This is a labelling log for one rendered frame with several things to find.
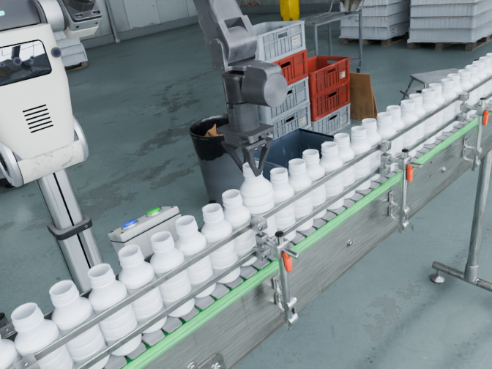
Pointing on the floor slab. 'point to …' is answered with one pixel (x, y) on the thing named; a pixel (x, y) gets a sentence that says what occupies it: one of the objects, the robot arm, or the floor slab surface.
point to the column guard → (289, 10)
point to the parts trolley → (330, 31)
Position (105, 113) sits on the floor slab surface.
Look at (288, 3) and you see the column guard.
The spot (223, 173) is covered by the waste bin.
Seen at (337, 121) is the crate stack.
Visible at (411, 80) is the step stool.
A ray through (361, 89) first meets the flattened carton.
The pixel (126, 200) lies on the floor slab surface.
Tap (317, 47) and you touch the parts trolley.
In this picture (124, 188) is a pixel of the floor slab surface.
